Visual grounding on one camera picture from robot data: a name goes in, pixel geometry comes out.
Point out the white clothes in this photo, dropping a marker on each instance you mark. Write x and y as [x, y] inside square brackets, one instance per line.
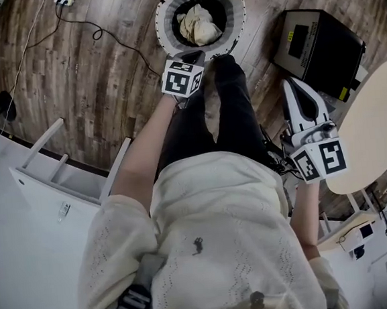
[208, 31]

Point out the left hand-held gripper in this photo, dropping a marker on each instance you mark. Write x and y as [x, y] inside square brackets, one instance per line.
[177, 81]

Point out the small clear clip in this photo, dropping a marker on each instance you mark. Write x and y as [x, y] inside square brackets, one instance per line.
[64, 212]

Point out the pale yellow clothes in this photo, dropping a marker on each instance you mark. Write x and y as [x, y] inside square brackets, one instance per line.
[187, 26]

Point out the black metal cabinet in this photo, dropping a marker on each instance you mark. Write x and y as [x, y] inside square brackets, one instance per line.
[332, 47]

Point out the wooden desk with white legs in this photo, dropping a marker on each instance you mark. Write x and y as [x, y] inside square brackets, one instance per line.
[351, 225]

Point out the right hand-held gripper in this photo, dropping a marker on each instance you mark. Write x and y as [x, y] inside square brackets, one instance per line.
[318, 159]

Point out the white grey laundry basket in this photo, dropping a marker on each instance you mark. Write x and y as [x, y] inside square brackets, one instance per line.
[168, 21]

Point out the round beige table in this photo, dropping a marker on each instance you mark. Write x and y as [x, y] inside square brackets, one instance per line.
[375, 121]

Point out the person's left forearm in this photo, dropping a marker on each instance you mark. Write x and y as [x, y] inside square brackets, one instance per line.
[139, 155]

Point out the person's black trousers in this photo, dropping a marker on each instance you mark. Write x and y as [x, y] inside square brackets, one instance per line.
[237, 113]

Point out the person's right forearm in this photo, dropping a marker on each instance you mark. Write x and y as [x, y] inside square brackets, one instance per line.
[306, 214]

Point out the white appliance with screen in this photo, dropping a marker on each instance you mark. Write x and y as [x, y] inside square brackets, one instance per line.
[352, 242]

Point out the person's white knit top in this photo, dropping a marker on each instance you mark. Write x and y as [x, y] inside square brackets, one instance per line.
[219, 215]

